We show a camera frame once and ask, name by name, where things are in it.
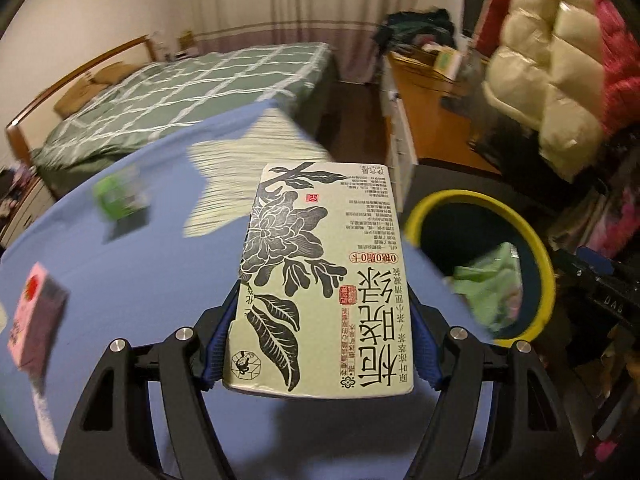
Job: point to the striped curtain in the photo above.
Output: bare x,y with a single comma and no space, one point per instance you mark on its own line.
310,5

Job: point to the pink carton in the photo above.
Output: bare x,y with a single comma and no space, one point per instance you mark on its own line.
35,315

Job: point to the heap of dark clothes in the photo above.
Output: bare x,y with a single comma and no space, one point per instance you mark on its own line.
417,27

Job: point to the white nightstand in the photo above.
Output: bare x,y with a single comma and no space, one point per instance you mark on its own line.
25,205

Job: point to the wooden desk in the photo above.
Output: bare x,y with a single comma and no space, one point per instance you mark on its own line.
435,120

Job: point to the wooden bed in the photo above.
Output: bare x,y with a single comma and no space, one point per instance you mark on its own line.
60,90

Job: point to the small green box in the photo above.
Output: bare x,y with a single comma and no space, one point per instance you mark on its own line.
121,194

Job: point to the cream flower-print tea box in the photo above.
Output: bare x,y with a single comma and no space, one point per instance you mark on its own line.
320,280

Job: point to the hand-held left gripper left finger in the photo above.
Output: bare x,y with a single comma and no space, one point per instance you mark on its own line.
217,355

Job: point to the green checked duvet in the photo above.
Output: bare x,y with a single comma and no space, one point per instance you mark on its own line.
190,95

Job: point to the green framed card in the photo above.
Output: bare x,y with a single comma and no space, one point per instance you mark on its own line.
446,62

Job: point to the yellow-rimmed bin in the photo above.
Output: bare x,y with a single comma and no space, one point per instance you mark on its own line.
542,260

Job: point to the green plastic bag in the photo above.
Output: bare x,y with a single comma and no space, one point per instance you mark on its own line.
492,285

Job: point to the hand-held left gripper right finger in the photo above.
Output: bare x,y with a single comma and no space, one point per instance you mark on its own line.
426,355

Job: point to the brown pillow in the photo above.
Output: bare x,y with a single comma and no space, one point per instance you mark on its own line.
75,100
114,74

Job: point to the pink quilted garment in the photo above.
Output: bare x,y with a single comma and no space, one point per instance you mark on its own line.
617,45

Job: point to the blue printed tablecloth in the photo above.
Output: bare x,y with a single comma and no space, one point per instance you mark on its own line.
150,270

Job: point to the cream puffer jacket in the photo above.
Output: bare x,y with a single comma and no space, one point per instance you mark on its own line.
550,65

